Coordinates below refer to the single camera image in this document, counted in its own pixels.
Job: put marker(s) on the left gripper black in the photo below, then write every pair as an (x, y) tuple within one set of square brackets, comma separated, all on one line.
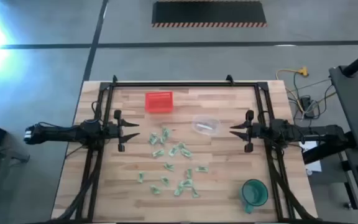
[(114, 130)]

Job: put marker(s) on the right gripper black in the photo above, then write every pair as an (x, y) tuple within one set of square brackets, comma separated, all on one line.
[(255, 130)]

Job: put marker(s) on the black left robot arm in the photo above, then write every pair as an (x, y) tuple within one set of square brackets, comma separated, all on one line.
[(57, 133)]

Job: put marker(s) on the clear plastic container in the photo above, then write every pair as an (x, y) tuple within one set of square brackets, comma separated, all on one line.
[(213, 119)]

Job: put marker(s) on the orange-red plastic basket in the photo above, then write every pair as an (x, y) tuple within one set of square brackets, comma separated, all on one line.
[(158, 102)]

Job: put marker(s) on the green translucent cup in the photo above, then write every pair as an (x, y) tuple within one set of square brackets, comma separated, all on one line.
[(255, 193)]

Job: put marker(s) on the black power strip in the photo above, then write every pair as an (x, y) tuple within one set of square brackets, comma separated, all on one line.
[(307, 106)]

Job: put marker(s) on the white paper sheet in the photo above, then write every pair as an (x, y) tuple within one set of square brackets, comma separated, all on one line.
[(314, 166)]

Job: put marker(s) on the black desk leg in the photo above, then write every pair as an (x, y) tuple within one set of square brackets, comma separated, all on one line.
[(322, 152)]

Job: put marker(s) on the grey side stand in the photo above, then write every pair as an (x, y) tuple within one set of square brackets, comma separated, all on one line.
[(8, 155)]

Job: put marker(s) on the black hazard-striped floor mat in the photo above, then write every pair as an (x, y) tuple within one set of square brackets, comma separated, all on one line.
[(208, 12)]

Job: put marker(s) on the black metal rig frame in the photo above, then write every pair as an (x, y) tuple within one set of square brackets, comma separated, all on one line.
[(182, 84)]

